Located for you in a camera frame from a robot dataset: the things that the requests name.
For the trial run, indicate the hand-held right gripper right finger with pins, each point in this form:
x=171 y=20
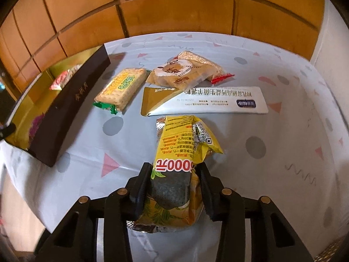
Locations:
x=207 y=191

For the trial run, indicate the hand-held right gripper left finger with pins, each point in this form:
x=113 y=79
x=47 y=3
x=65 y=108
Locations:
x=141 y=185

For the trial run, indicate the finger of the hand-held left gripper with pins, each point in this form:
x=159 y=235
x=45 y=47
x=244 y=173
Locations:
x=7 y=131

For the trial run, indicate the purple snack packet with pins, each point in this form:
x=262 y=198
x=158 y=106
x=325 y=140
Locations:
x=36 y=127

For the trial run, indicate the yellow seaweed snack packet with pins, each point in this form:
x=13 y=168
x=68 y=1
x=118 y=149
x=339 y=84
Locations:
x=174 y=152

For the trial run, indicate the gold rectangular tin box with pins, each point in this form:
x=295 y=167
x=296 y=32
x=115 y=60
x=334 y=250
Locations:
x=73 y=103

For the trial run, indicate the small red candy packet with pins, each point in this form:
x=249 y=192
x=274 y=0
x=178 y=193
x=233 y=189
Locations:
x=61 y=82

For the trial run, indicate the long white gold sachet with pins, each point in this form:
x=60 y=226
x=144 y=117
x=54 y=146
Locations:
x=212 y=101

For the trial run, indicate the green cracker packet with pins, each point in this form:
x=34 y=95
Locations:
x=120 y=88

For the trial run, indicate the round pastry packet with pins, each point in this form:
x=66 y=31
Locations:
x=174 y=72

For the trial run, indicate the grain bar with red end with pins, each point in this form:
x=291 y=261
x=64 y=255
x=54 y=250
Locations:
x=207 y=64

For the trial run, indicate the white patterned tablecloth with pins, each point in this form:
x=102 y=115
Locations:
x=272 y=169

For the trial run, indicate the wooden panelled wardrobe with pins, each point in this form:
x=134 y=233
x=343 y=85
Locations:
x=177 y=13

